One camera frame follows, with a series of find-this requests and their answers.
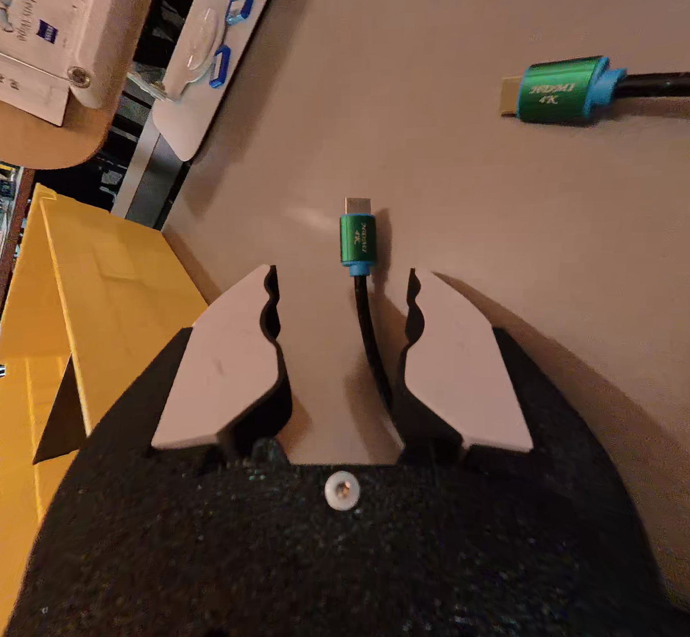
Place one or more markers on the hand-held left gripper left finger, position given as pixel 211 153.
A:
pixel 221 373

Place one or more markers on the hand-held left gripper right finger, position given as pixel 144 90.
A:
pixel 463 378

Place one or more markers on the yellow plastic bin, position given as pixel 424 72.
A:
pixel 118 281

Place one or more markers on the blue clip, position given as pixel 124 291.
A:
pixel 220 67
pixel 240 7

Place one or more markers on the clear plastic holder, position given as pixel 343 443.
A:
pixel 202 39

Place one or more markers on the white printed paper sheets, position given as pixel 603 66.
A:
pixel 32 28

